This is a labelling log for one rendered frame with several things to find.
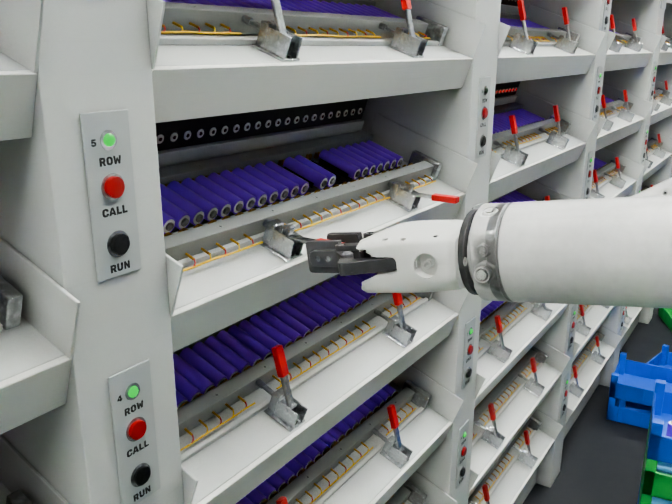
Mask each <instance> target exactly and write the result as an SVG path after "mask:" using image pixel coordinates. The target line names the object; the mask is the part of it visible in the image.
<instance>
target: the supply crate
mask: <svg viewBox="0 0 672 504"><path fill-rule="evenodd" d="M665 387H666V381H665V380H660V379H656V382H655V388H654V395H653V402H652V408H651V417H650V428H649V439H648V450H647V459H652V460H656V461H660V462H665V463H669V464H672V437H668V436H666V431H667V425H668V422H669V421H672V392H669V391H665Z"/></svg>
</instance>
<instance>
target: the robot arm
mask: <svg viewBox="0 0 672 504"><path fill-rule="evenodd" d="M327 239H328V240H310V241H307V242H306V251H307V258H308V264H309V270H310V271H311V272H312V273H339V274H340V276H350V275H359V274H376V273H378V274H376V275H374V276H372V277H370V278H368V279H366V280H364V281H362V282H361V283H362V286H361V288H362V290H363V291H365V292H367V293H417V292H438V291H449V290H458V289H463V288H466V289H467V291H468V292H469V293H471V294H473V295H479V296H480V297H481V298H482V299H483V300H487V301H510V302H534V303H557V304H579V305H602V306H625V307H647V308H670V309H672V178H669V179H667V180H665V181H663V182H661V183H659V184H657V185H655V186H653V187H651V188H649V189H646V190H644V191H642V192H640V193H638V194H636V195H633V196H631V197H620V198H597V199H574V200H552V201H529V202H508V203H485V204H483V205H482V206H481V207H480V208H479V209H473V210H470V211H469V212H468V213H467V215H466V217H465V218H464V220H423V221H411V222H405V223H400V224H397V225H395V226H392V227H390V228H387V229H385V230H382V231H380V232H366V233H363V238H362V232H331V233H328V234H327ZM341 242H344V243H341Z"/></svg>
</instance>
